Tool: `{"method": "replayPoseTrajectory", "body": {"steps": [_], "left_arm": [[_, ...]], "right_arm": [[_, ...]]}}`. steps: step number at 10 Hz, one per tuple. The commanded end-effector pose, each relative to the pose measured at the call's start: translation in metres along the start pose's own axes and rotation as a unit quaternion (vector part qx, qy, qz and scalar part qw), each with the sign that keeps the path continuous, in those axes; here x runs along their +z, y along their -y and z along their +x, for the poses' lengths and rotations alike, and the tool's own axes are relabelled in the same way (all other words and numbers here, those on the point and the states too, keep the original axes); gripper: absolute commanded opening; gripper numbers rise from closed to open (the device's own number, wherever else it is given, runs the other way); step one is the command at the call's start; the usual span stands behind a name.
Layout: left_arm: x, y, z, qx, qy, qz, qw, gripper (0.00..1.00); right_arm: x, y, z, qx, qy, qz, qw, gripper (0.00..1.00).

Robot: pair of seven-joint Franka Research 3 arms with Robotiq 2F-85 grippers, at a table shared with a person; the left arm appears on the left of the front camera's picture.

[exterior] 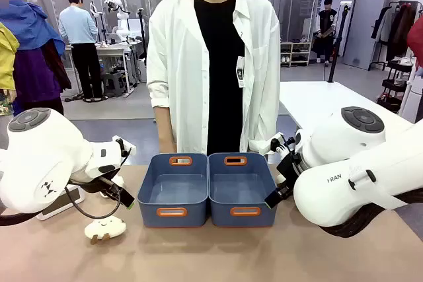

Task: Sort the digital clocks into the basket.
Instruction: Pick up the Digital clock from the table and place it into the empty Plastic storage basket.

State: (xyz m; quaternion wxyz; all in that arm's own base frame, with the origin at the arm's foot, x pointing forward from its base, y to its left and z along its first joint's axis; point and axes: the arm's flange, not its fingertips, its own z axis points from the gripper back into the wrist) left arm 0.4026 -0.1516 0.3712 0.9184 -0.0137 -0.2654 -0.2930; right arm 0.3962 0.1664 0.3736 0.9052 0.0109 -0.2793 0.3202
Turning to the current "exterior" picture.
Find white cloud plush toy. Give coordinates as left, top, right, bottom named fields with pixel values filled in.
left=84, top=215, right=128, bottom=246

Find black clothes rack with coats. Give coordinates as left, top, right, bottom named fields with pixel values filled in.
left=368, top=0, right=423, bottom=72

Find man in light blue shirt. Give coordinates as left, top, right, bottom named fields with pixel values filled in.
left=58, top=0, right=108, bottom=103

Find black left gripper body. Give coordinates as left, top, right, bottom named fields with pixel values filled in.
left=67, top=168, right=125, bottom=199

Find tall black tripod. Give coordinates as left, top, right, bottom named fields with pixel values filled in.
left=327, top=3, right=352, bottom=84

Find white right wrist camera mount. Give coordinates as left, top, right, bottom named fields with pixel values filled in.
left=262, top=132, right=297, bottom=157

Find white background workbench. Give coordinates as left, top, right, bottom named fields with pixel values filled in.
left=64, top=42, right=135, bottom=98

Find person in black jacket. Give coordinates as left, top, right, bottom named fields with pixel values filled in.
left=312, top=0, right=338, bottom=67

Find person in white shirt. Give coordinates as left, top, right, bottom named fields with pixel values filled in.
left=146, top=0, right=282, bottom=157

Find black trousers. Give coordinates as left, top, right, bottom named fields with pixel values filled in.
left=19, top=96, right=65, bottom=116

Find red garment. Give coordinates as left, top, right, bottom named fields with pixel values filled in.
left=406, top=17, right=423, bottom=67

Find person's right forearm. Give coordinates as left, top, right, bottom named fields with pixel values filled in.
left=154, top=106, right=176, bottom=139

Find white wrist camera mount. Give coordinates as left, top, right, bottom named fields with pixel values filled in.
left=262, top=132, right=297, bottom=157
left=112, top=135, right=137, bottom=158

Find large white table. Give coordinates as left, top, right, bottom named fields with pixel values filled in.
left=279, top=80, right=416, bottom=141

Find blue hanging garment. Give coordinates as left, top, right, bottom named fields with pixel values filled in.
left=0, top=0, right=66, bottom=59

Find yellow hanging garment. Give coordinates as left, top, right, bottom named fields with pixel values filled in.
left=0, top=22, right=20, bottom=91

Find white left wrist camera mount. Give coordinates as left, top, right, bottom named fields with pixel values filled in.
left=112, top=135, right=137, bottom=158

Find grey plastic stool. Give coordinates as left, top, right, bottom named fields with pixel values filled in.
left=102, top=72, right=126, bottom=98

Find black braided cable sleeve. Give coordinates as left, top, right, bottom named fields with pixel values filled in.
left=316, top=192, right=423, bottom=238

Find thin black camera stand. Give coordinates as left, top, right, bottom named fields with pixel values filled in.
left=137, top=7, right=149, bottom=61

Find person's right hand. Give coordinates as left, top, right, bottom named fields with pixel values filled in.
left=157, top=135, right=178, bottom=155

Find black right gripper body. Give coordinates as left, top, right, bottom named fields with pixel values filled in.
left=276, top=151, right=302, bottom=199

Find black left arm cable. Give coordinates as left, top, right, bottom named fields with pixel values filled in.
left=64, top=185, right=122, bottom=220

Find black rolling cart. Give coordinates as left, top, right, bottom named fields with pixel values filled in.
left=376, top=59, right=414, bottom=114

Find purple hanging garment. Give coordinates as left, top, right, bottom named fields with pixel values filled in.
left=13, top=49, right=63, bottom=104

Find white name badge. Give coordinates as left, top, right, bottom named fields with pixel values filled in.
left=236, top=55, right=247, bottom=88

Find blue basket orange handles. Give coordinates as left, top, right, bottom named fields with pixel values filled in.
left=207, top=152, right=277, bottom=228
left=137, top=153, right=210, bottom=229

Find white digital clock dark screen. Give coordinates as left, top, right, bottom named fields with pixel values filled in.
left=36, top=184, right=86, bottom=221

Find white shoe shelf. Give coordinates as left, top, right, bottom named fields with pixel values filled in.
left=280, top=41, right=312, bottom=67

